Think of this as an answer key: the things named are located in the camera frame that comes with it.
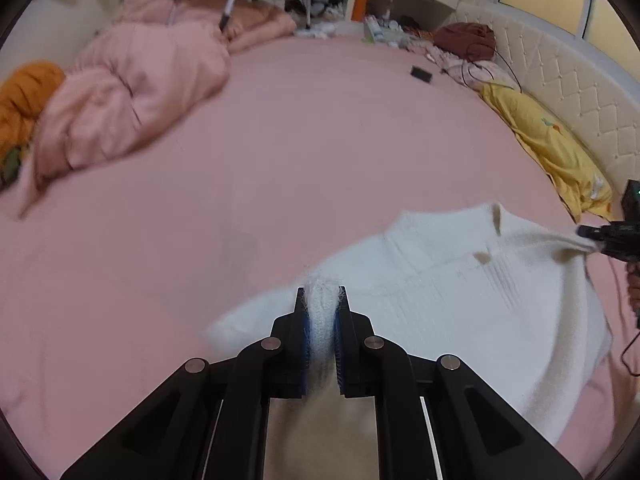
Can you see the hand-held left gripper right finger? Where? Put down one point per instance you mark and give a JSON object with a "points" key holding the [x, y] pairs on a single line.
{"points": [[340, 360]]}

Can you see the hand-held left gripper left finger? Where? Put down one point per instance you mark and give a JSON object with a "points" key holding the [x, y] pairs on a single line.
{"points": [[302, 355]]}

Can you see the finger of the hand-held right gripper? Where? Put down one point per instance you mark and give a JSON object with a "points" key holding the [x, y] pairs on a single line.
{"points": [[590, 234]]}

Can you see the white knit sweater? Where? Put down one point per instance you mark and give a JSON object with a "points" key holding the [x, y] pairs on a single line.
{"points": [[450, 310]]}

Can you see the yellow blanket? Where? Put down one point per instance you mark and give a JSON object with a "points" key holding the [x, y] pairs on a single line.
{"points": [[550, 145]]}

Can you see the cream padded headboard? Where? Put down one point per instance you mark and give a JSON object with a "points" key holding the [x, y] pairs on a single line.
{"points": [[575, 85]]}

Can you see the floral pink pillow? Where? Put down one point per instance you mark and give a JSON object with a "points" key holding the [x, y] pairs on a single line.
{"points": [[465, 67]]}

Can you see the pink bed sheet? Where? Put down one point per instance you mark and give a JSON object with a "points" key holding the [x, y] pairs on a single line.
{"points": [[300, 135]]}

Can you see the brown cloth bundle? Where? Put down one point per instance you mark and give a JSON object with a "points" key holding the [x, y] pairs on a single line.
{"points": [[462, 40]]}

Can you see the small black flat object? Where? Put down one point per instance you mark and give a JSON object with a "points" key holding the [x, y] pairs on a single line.
{"points": [[421, 73]]}

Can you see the pink quilt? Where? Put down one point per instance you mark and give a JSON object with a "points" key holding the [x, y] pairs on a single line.
{"points": [[140, 85]]}

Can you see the orange bottle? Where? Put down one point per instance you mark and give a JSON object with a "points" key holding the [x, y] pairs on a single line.
{"points": [[359, 5]]}

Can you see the orange cloth bundle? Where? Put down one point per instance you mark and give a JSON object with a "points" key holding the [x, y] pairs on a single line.
{"points": [[25, 100]]}

